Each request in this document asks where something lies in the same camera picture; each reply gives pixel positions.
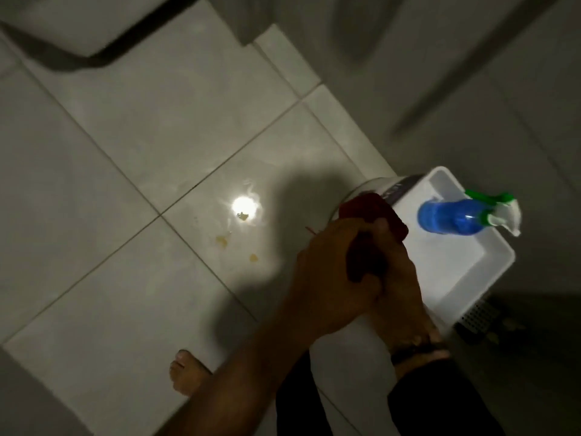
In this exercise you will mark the person's right hand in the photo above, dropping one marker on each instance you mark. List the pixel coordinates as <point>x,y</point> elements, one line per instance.
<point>401,304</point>

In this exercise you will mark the person's left hand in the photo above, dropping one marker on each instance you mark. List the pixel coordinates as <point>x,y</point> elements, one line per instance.
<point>320,281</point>

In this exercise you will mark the person's left fingers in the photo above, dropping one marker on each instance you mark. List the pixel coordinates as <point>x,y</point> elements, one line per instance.
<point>368,292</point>

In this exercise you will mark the person's right fingers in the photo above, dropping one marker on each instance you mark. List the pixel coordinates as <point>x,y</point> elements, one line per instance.
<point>394,263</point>

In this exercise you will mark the dark red cloth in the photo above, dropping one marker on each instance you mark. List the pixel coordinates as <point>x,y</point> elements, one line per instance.
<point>367,211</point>

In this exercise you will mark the person's left forearm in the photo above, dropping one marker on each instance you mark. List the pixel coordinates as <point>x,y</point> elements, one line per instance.
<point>245,381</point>

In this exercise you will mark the white plastic tub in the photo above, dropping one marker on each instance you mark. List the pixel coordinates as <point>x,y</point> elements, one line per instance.
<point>447,263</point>

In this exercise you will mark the black wristband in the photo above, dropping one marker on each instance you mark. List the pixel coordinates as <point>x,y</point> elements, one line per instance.
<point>415,351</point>

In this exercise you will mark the blue spray bottle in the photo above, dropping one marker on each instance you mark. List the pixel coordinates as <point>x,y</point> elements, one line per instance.
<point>454,216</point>

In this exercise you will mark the metal floor drain grate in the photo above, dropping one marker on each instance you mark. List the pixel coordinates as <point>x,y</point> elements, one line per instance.
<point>477,316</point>

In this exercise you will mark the black trousers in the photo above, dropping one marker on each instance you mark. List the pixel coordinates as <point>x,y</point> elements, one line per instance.
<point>295,399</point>

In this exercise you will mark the person's bare foot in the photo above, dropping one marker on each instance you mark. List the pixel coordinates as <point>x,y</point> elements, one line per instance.
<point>187,373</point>

